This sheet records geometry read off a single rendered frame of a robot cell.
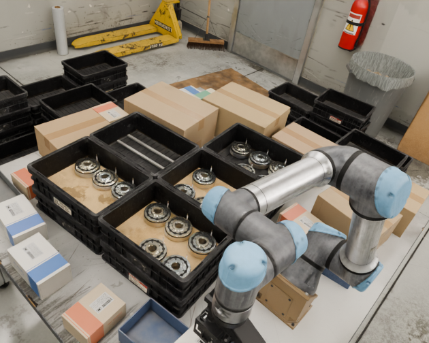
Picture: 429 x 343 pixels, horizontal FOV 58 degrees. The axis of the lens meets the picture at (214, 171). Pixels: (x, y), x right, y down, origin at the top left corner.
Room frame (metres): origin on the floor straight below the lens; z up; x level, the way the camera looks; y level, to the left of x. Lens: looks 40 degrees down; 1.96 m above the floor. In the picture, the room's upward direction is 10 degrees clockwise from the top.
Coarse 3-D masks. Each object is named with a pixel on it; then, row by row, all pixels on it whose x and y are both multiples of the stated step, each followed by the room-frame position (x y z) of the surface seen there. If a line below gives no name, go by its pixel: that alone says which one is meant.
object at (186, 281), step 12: (156, 180) 1.13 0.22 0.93; (120, 204) 0.97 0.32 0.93; (192, 204) 1.04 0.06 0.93; (108, 228) 0.86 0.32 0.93; (120, 240) 0.83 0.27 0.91; (228, 240) 0.90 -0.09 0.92; (144, 252) 0.78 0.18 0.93; (216, 252) 0.83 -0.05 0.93; (156, 264) 0.75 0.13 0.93; (204, 264) 0.78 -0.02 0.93; (168, 276) 0.72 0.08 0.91; (192, 276) 0.72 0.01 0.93
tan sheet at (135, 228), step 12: (132, 216) 1.01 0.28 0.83; (120, 228) 0.95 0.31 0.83; (132, 228) 0.96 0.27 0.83; (144, 228) 0.97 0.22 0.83; (156, 228) 0.98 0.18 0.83; (132, 240) 0.90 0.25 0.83; (168, 240) 0.93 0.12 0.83; (168, 252) 0.87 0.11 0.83; (180, 252) 0.88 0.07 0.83; (192, 264) 0.84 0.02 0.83
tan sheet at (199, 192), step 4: (192, 172) 1.34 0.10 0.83; (188, 176) 1.31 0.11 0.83; (180, 180) 1.27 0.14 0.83; (184, 180) 1.27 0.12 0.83; (188, 180) 1.28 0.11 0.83; (216, 180) 1.31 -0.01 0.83; (220, 180) 1.32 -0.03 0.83; (188, 184) 1.25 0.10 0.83; (216, 184) 1.28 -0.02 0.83; (220, 184) 1.29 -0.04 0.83; (224, 184) 1.29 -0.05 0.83; (196, 188) 1.24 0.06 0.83; (228, 188) 1.28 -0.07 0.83; (232, 188) 1.28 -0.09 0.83; (196, 192) 1.21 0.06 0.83; (200, 192) 1.22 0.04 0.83; (204, 192) 1.22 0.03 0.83; (196, 196) 1.19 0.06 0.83; (200, 196) 1.19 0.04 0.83
